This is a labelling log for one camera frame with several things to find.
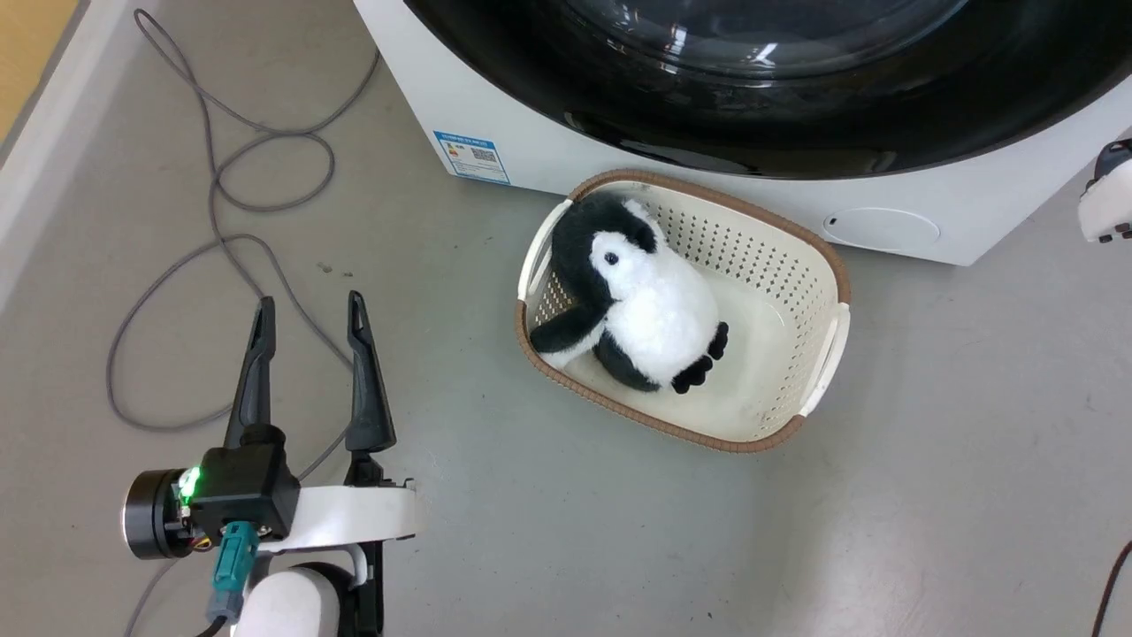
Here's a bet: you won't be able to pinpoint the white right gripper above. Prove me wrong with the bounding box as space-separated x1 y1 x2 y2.
1078 139 1132 244

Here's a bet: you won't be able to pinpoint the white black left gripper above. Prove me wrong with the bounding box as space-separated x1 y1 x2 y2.
224 290 417 637

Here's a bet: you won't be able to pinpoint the black round glass washer door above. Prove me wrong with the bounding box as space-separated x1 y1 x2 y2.
402 0 1132 180

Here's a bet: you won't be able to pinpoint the white front-load washing machine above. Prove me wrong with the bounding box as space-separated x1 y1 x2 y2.
353 0 1132 267

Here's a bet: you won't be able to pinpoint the round white filter cover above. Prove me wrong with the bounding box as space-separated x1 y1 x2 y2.
822 207 942 254

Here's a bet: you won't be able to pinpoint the blue white energy label sticker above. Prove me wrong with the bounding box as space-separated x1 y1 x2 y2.
432 130 512 187

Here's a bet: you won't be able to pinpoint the black white penguin plush toy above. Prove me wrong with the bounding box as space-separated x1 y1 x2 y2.
529 193 730 395

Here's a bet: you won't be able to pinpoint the cream laundry basket brown rim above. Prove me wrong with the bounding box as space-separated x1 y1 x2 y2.
515 169 853 455

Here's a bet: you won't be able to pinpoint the teal cable connector plug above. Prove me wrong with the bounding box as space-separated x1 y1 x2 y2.
206 520 261 625

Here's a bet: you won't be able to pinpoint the grey floor cable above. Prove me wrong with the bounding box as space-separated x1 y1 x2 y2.
106 8 382 637

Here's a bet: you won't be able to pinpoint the thin black cable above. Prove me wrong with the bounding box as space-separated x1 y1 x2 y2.
1091 539 1132 637

